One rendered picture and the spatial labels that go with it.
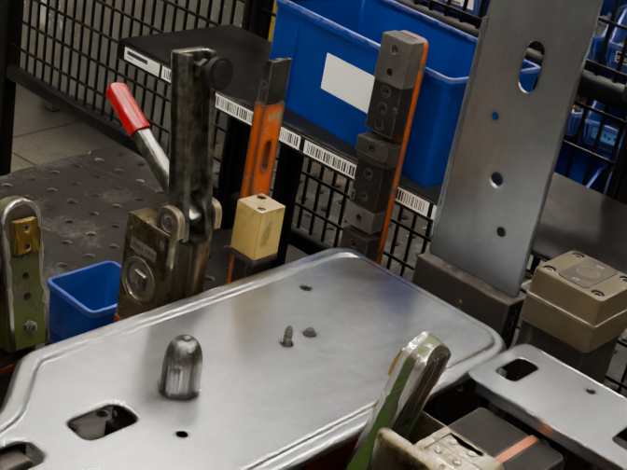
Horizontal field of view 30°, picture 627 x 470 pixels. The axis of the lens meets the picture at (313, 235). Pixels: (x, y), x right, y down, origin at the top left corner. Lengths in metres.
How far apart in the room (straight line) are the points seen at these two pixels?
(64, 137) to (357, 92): 2.64
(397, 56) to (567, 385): 0.40
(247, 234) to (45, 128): 2.91
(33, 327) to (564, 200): 0.66
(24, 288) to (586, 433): 0.48
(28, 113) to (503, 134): 3.08
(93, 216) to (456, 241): 0.80
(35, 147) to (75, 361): 2.91
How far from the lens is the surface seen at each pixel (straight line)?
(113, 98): 1.12
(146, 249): 1.10
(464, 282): 1.21
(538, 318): 1.15
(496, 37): 1.16
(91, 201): 1.92
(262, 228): 1.12
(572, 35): 1.11
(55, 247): 1.77
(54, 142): 3.91
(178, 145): 1.05
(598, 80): 1.43
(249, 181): 1.14
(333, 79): 1.41
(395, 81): 1.26
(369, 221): 1.32
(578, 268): 1.16
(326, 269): 1.17
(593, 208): 1.39
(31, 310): 1.00
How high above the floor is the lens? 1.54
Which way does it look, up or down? 26 degrees down
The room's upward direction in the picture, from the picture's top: 11 degrees clockwise
